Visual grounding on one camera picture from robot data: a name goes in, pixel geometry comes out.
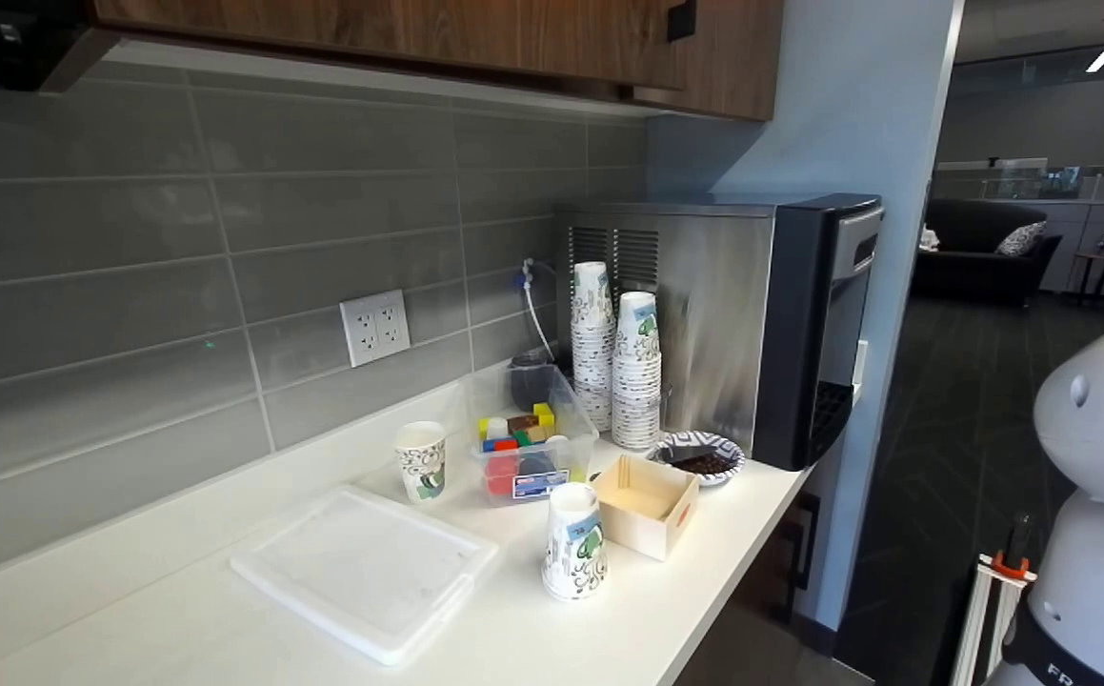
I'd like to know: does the small wooden box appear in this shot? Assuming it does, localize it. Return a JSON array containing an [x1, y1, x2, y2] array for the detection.
[[592, 454, 702, 562]]

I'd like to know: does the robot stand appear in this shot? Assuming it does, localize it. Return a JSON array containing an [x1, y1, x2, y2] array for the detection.
[[950, 555, 1036, 686]]

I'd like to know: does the wooden wall cabinet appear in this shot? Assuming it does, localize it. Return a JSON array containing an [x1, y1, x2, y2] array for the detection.
[[90, 0, 786, 123]]

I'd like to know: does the small round side table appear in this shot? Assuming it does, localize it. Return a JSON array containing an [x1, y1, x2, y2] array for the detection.
[[1070, 232, 1104, 307]]

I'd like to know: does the dark round pot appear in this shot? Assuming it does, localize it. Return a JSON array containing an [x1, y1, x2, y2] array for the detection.
[[510, 350, 558, 413]]

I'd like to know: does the heap of coloured toy blocks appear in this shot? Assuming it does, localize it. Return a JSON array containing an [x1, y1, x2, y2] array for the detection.
[[477, 401, 573, 498]]

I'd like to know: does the orange and black clamp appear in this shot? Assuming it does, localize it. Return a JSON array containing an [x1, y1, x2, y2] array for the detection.
[[992, 514, 1033, 581]]

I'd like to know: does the clear plastic container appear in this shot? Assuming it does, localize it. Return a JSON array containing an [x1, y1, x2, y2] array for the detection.
[[462, 363, 601, 507]]

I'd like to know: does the printed paper cup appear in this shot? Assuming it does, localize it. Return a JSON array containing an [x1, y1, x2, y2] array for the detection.
[[392, 420, 449, 505], [541, 481, 610, 602]]

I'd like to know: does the black base cabinet door handle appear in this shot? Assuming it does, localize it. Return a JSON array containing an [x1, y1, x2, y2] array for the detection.
[[793, 492, 822, 592]]

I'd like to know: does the patterned bowl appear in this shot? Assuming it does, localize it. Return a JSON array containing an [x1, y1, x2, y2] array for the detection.
[[646, 430, 747, 489]]

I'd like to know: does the steel and black water dispenser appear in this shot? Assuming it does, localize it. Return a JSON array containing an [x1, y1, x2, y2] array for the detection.
[[553, 193, 885, 474]]

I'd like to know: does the wide wooden cabinet door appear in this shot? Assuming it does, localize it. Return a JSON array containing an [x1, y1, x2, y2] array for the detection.
[[92, 0, 697, 92]]

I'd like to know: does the white water hose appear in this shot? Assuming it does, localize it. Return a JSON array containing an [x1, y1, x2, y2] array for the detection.
[[515, 257, 558, 364]]

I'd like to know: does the white wall socket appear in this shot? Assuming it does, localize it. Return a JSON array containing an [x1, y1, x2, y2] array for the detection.
[[339, 289, 412, 370]]

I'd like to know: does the white plastic lid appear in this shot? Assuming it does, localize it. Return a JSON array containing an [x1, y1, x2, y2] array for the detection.
[[230, 485, 501, 667]]

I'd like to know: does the stack of paper cups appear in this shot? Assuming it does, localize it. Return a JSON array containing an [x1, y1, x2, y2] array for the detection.
[[611, 291, 664, 452], [570, 261, 617, 433]]

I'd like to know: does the black armchair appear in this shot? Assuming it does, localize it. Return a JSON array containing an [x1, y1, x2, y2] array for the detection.
[[911, 197, 1065, 309]]

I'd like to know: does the patterned cushion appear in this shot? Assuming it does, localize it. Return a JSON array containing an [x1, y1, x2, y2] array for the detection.
[[994, 220, 1049, 258]]

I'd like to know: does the narrow wooden cabinet door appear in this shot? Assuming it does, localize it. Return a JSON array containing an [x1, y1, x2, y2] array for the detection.
[[632, 0, 786, 123]]

